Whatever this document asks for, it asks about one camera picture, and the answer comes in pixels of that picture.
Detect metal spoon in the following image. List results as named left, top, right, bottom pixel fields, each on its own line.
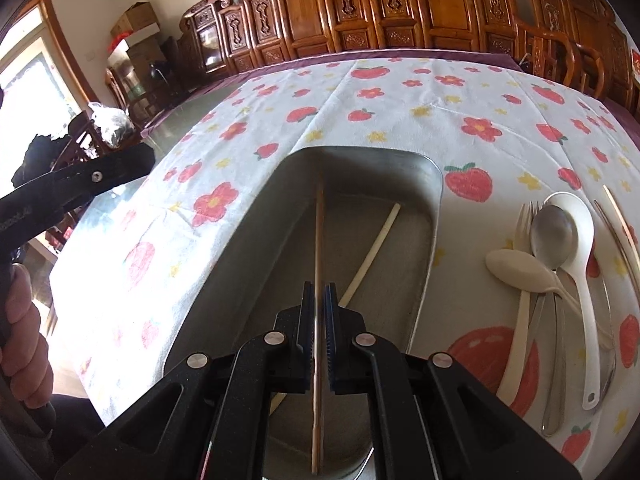
left=530, top=206, right=576, bottom=437

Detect cream plastic fork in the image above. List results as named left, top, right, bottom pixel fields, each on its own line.
left=495, top=201, right=543, bottom=403

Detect large dark cardboard box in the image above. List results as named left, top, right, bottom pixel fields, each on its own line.
left=125, top=40, right=167, bottom=83

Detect strawberry flower printed tablecloth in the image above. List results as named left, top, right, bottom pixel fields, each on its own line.
left=47, top=55, right=640, bottom=471

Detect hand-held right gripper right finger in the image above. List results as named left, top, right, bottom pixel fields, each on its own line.
left=324, top=282, right=583, bottom=480

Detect white flat box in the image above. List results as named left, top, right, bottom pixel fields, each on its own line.
left=106, top=27, right=161, bottom=54

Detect white chopstick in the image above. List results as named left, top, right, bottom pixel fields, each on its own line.
left=270, top=203, right=402, bottom=416

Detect person's left hand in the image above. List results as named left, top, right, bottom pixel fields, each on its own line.
left=0, top=263, right=55, bottom=405

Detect wooden armchair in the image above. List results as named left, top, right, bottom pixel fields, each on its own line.
left=515, top=20, right=606, bottom=98

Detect person's left forearm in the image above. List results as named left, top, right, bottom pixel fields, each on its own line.
left=0, top=375, right=108, bottom=480

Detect clear plastic bag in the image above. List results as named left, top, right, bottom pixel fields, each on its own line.
left=87, top=102, right=136, bottom=150

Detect brown wooden chopstick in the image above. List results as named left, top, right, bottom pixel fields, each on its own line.
left=311, top=169, right=327, bottom=476

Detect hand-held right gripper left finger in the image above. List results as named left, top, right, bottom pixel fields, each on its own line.
left=55, top=282, right=317, bottom=480

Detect large white spoon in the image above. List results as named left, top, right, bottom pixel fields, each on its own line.
left=541, top=191, right=602, bottom=411

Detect brown cardboard box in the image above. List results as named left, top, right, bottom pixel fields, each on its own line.
left=110, top=2, right=161, bottom=36

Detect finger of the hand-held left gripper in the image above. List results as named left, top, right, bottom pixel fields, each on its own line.
left=60, top=141, right=157, bottom=211

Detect wooden framed window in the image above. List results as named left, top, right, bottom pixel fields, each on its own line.
left=0, top=0, right=101, bottom=128

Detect rectangular metal tray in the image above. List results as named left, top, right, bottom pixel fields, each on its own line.
left=165, top=146, right=445, bottom=480

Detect carved wooden chair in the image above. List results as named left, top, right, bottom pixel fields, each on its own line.
left=365, top=0, right=518, bottom=56
left=247, top=0, right=371, bottom=63
left=177, top=0, right=251, bottom=81
left=527, top=0, right=636, bottom=106

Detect small beige spoon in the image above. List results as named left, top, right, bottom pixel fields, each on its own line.
left=485, top=249, right=615, bottom=350

